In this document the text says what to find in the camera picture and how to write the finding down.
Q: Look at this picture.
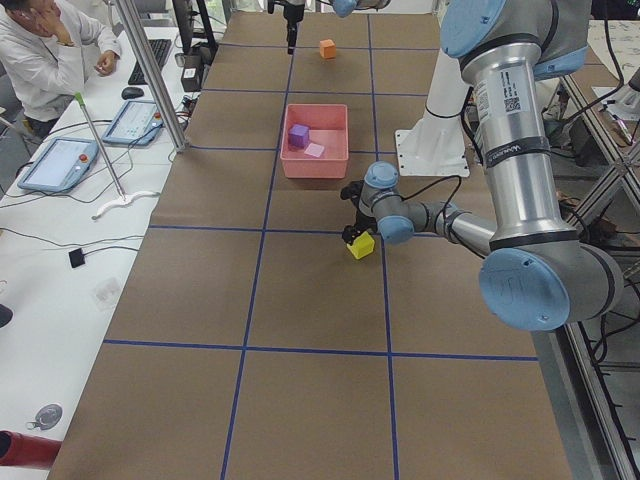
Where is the metal grabber stick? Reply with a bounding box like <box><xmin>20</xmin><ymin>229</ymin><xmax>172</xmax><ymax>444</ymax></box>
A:
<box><xmin>73</xmin><ymin>91</ymin><xmax>160</xmax><ymax>222</ymax></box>

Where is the black keyboard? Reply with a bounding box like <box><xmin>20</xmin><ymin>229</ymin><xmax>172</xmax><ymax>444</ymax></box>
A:
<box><xmin>127</xmin><ymin>37</ymin><xmax>173</xmax><ymax>86</ymax></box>

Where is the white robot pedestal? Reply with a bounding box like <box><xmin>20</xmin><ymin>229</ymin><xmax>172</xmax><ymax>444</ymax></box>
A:
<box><xmin>395</xmin><ymin>51</ymin><xmax>470</xmax><ymax>178</ymax></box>

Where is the small black square device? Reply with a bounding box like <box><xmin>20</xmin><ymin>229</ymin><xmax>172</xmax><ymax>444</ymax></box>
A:
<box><xmin>68</xmin><ymin>247</ymin><xmax>86</xmax><ymax>269</ymax></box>

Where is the black monitor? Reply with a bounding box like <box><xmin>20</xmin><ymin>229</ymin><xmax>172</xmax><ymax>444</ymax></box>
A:
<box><xmin>172</xmin><ymin>0</ymin><xmax>218</xmax><ymax>56</ymax></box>

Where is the yellow foam block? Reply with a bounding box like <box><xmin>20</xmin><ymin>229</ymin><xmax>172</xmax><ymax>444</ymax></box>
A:
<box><xmin>347</xmin><ymin>231</ymin><xmax>375</xmax><ymax>260</ymax></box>

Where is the purple foam block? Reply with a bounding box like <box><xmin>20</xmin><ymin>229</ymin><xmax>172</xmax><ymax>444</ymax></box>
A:
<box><xmin>288</xmin><ymin>123</ymin><xmax>310</xmax><ymax>149</ymax></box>

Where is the near teach pendant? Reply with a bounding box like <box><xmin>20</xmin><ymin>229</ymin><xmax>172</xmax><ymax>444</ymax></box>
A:
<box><xmin>18</xmin><ymin>137</ymin><xmax>98</xmax><ymax>193</ymax></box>

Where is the black camera cable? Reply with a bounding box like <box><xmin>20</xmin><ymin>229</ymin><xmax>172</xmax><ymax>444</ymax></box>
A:
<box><xmin>399</xmin><ymin>174</ymin><xmax>464</xmax><ymax>236</ymax></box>

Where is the orange foam block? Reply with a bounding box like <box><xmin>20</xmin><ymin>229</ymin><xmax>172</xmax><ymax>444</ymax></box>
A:
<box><xmin>319</xmin><ymin>39</ymin><xmax>337</xmax><ymax>60</ymax></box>

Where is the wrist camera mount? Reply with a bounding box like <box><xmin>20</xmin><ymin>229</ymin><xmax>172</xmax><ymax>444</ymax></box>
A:
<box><xmin>340</xmin><ymin>180</ymin><xmax>364</xmax><ymax>207</ymax></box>

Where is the pink foam block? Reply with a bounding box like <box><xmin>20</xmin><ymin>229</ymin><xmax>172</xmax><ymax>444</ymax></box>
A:
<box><xmin>304</xmin><ymin>142</ymin><xmax>325</xmax><ymax>158</ymax></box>

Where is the black computer mouse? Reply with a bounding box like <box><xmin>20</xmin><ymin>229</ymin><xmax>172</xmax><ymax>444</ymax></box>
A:
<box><xmin>121</xmin><ymin>86</ymin><xmax>145</xmax><ymax>100</ymax></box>

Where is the teach pendant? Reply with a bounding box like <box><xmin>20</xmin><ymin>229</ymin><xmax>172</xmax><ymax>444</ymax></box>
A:
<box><xmin>18</xmin><ymin>137</ymin><xmax>98</xmax><ymax>193</ymax></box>
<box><xmin>102</xmin><ymin>99</ymin><xmax>164</xmax><ymax>147</ymax></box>

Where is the seated person white shirt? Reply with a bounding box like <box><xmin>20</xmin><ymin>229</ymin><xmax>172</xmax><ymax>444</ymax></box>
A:
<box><xmin>1</xmin><ymin>1</ymin><xmax>121</xmax><ymax>139</ymax></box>

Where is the red cylinder bottle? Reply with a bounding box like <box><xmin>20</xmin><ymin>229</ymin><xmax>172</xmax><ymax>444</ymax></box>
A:
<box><xmin>1</xmin><ymin>430</ymin><xmax>62</xmax><ymax>470</ymax></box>

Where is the pink plastic bin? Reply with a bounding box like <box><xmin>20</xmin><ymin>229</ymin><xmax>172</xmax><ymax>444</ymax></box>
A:
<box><xmin>280</xmin><ymin>103</ymin><xmax>349</xmax><ymax>179</ymax></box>

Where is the black power box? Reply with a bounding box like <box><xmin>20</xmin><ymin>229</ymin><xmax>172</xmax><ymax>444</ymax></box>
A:
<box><xmin>181</xmin><ymin>46</ymin><xmax>212</xmax><ymax>92</ymax></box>

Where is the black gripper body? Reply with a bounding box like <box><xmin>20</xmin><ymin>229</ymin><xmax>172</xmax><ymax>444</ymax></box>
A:
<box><xmin>354</xmin><ymin>209</ymin><xmax>376</xmax><ymax>234</ymax></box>
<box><xmin>283</xmin><ymin>0</ymin><xmax>305</xmax><ymax>24</ymax></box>

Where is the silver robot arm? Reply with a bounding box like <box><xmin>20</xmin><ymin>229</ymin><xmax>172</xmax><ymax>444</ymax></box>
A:
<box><xmin>266</xmin><ymin>0</ymin><xmax>391</xmax><ymax>55</ymax></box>
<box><xmin>341</xmin><ymin>1</ymin><xmax>624</xmax><ymax>331</ymax></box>

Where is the round metal keyring disc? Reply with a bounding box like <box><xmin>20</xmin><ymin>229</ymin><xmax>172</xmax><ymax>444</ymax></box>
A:
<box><xmin>25</xmin><ymin>403</ymin><xmax>63</xmax><ymax>431</ymax></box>

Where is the far teach pendant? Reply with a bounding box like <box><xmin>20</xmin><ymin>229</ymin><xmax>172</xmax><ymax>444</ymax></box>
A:
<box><xmin>102</xmin><ymin>99</ymin><xmax>164</xmax><ymax>147</ymax></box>

